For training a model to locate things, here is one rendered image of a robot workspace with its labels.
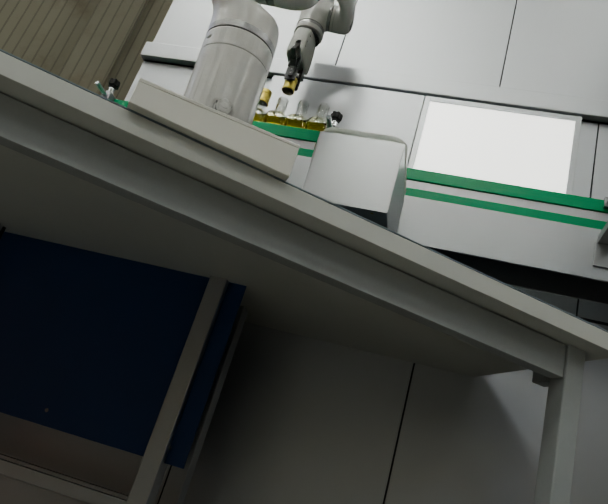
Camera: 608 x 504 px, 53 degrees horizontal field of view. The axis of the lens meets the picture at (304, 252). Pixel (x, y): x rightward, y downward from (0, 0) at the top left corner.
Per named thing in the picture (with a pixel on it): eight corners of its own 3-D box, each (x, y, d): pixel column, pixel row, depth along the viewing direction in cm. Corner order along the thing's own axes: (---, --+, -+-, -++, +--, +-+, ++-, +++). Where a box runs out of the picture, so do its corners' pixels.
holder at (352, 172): (388, 273, 136) (403, 213, 142) (387, 213, 111) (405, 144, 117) (315, 257, 140) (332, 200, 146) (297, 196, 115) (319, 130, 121)
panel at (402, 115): (565, 229, 157) (579, 123, 170) (568, 224, 154) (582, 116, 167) (241, 171, 178) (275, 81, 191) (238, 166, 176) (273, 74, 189)
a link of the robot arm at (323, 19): (326, 43, 182) (296, 36, 183) (337, 11, 187) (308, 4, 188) (327, 23, 174) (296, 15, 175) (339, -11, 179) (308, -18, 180)
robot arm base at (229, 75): (279, 143, 93) (308, 45, 99) (159, 92, 88) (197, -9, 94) (245, 182, 111) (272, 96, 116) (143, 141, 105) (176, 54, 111)
